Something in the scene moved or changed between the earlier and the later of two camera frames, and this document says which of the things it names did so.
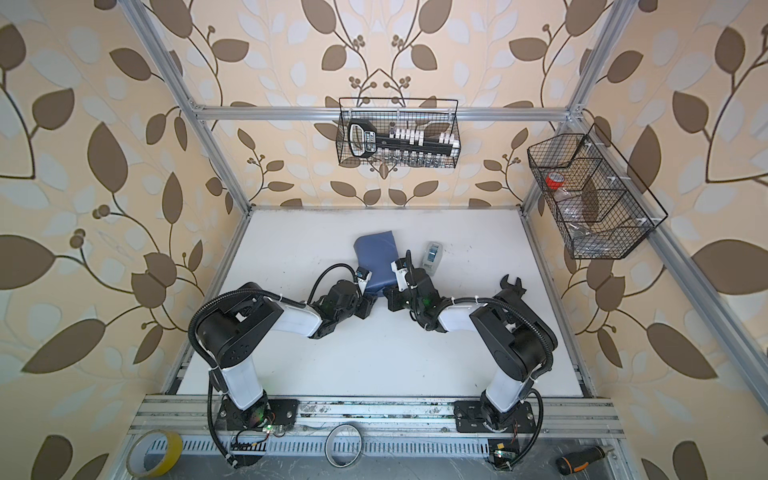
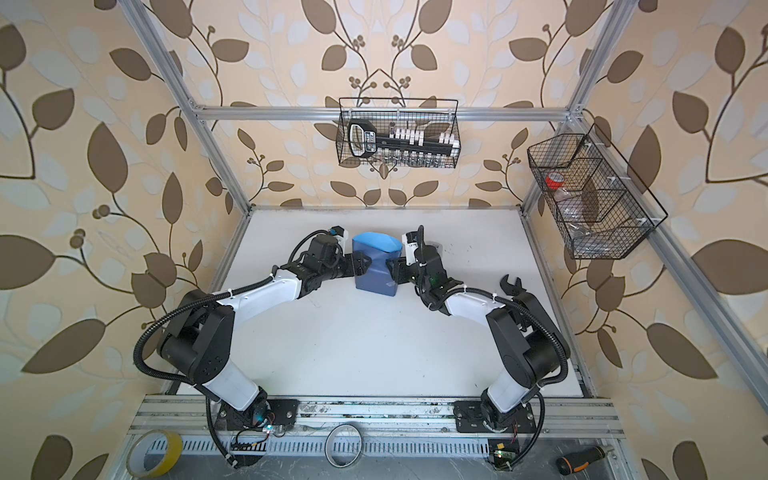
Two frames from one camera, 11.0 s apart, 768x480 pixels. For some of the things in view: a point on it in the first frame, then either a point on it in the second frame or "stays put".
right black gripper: x=394 y=299 -> x=399 y=270
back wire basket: x=393 y=132 stays put
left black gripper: x=367 y=305 -> x=361 y=266
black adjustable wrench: x=510 y=294 stays put
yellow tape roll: x=138 y=444 stays put
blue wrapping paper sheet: x=376 y=252 stays put
